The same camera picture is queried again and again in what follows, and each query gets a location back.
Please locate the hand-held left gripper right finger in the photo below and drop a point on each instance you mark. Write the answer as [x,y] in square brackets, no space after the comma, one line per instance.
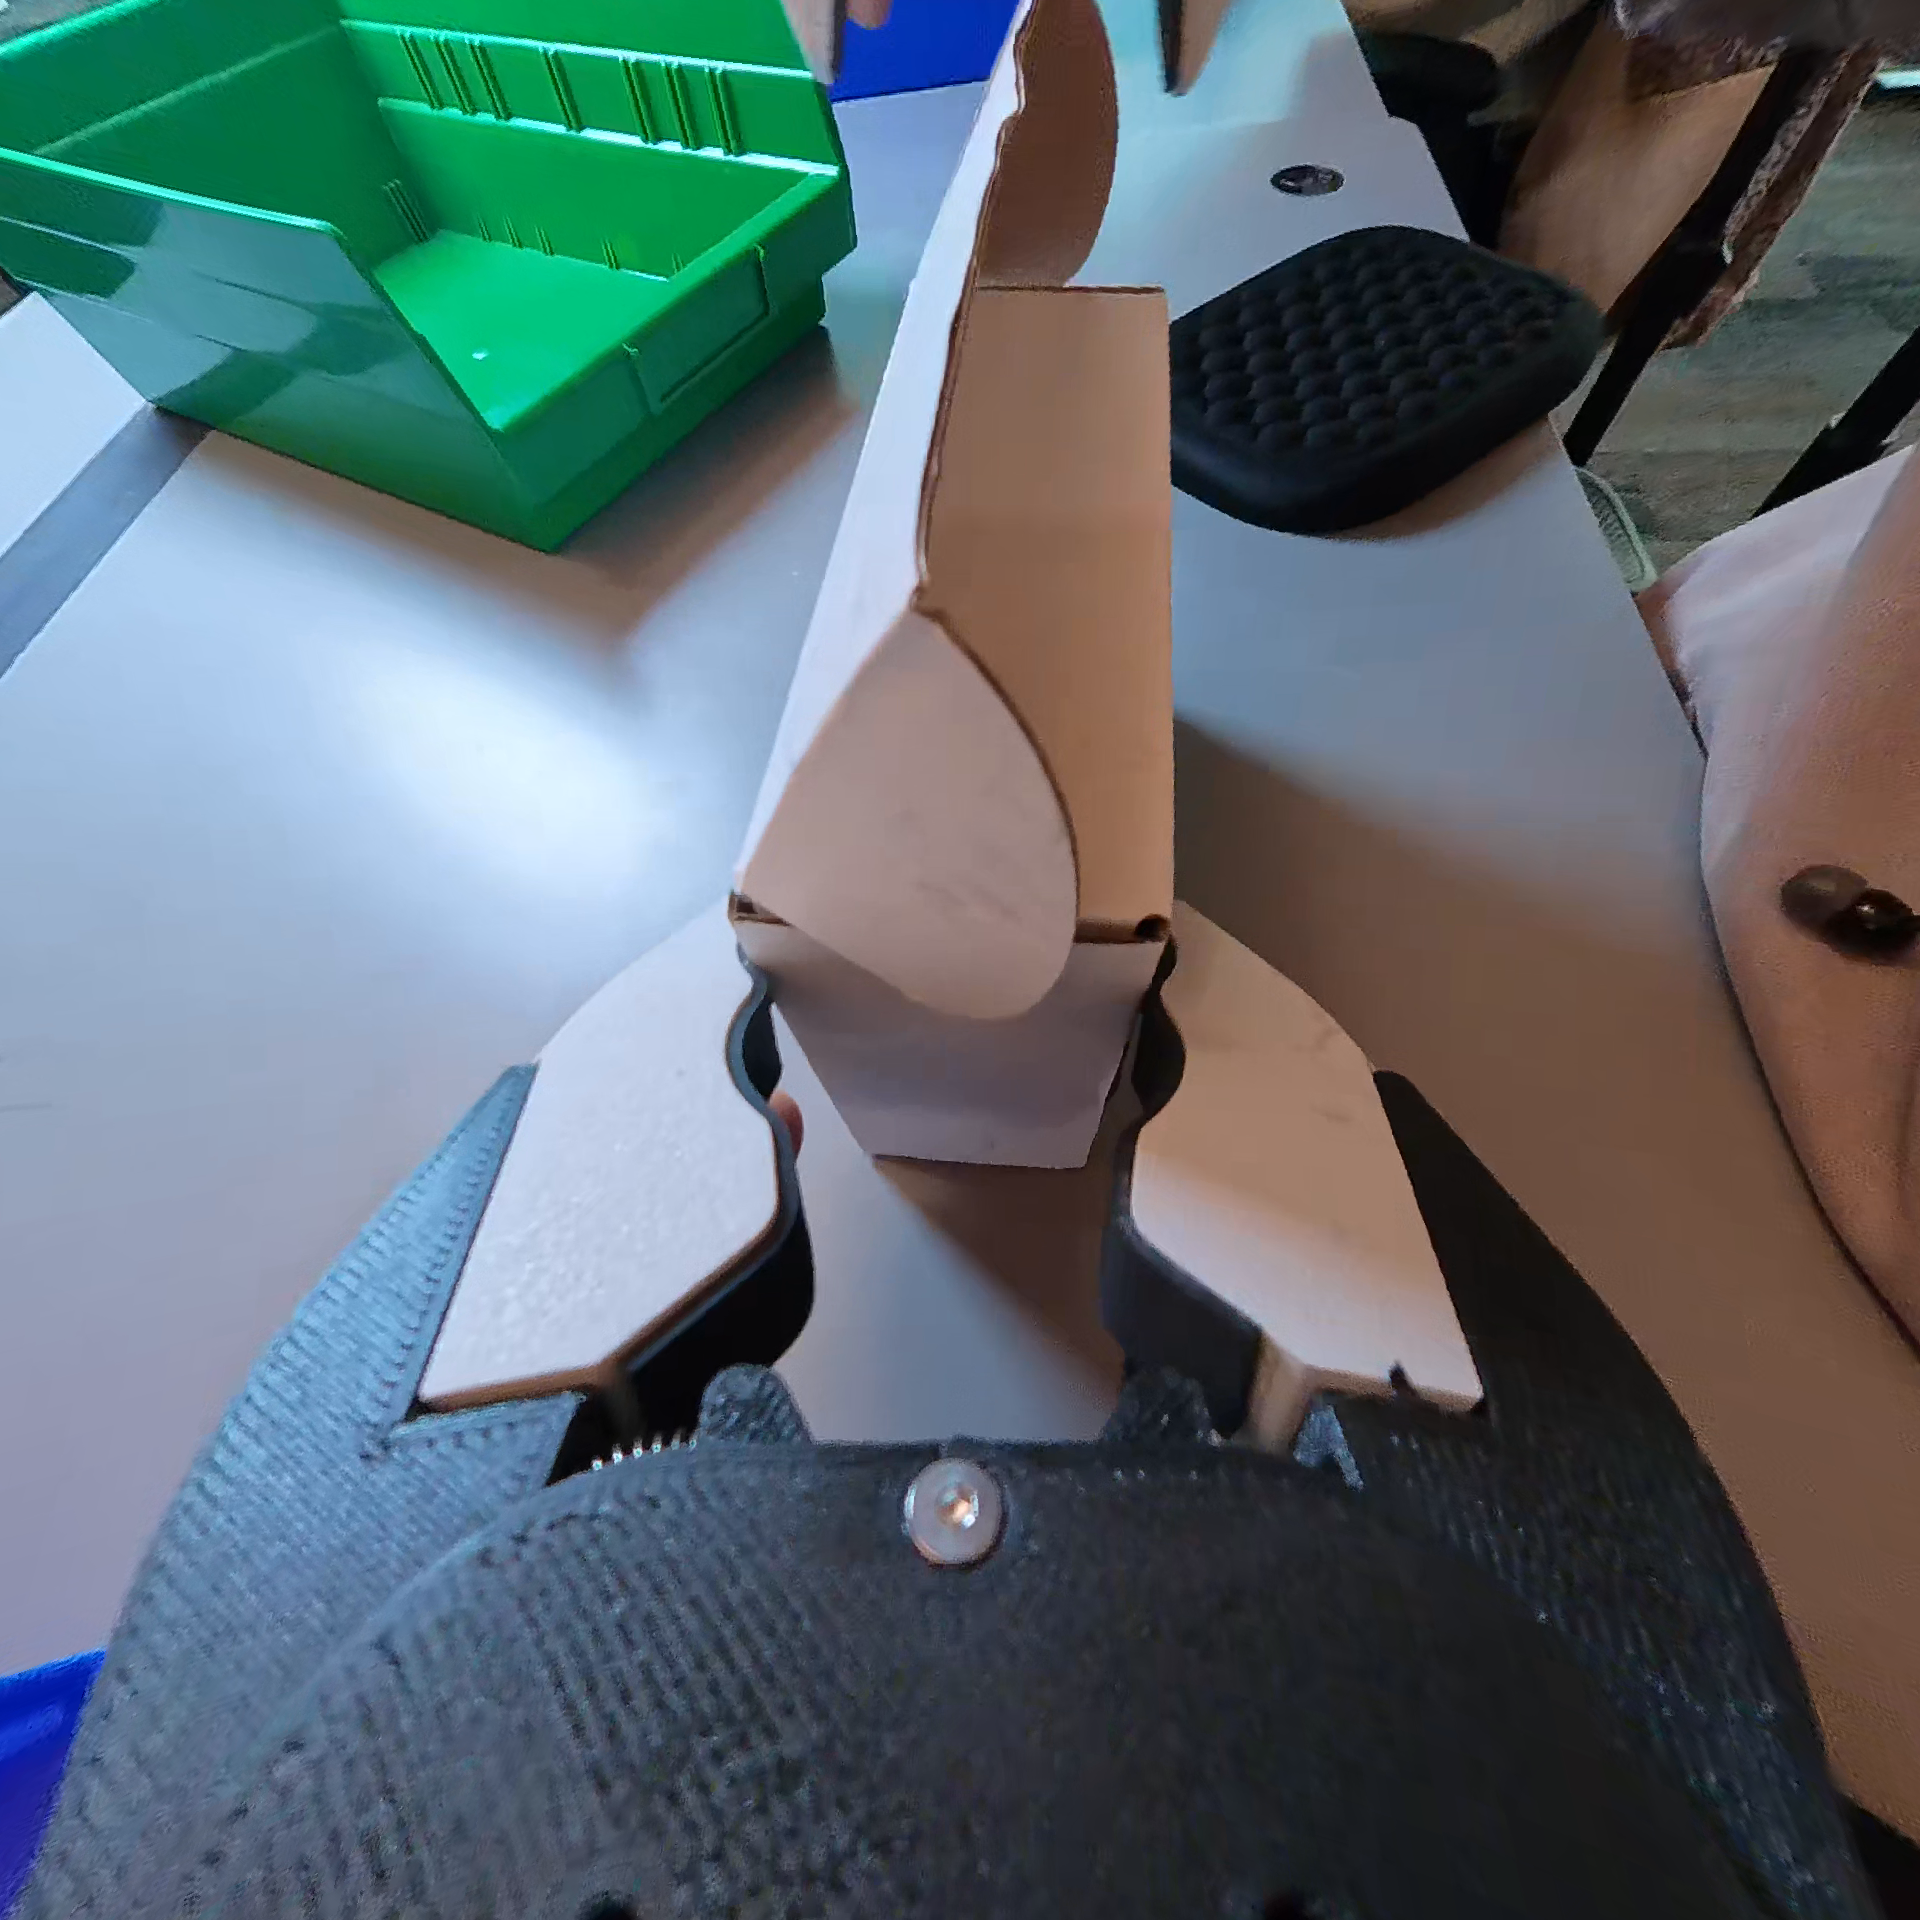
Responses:
[1289,1201]

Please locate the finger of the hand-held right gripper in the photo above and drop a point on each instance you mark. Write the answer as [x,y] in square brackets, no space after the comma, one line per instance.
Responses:
[1195,38]
[818,31]

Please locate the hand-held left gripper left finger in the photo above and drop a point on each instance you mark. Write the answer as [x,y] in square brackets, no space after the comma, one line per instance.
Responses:
[599,1201]

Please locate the black chair frame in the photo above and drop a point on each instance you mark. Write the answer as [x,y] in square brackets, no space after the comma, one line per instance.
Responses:
[1665,299]

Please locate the white cardboard mailer box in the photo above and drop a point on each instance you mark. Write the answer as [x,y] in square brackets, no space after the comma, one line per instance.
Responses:
[1035,600]

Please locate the brown board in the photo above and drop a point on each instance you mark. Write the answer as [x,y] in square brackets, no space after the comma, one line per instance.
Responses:
[1620,164]

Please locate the black textured mat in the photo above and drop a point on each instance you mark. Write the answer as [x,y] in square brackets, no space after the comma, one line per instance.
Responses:
[1381,375]

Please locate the green plastic bin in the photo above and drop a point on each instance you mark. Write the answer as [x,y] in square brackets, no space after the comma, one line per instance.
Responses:
[570,299]

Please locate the blue plastic bin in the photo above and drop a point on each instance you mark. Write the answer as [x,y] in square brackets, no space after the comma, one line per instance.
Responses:
[37,1770]
[938,44]

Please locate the person's pale shirt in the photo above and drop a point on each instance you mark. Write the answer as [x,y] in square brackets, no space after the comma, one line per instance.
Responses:
[1828,721]

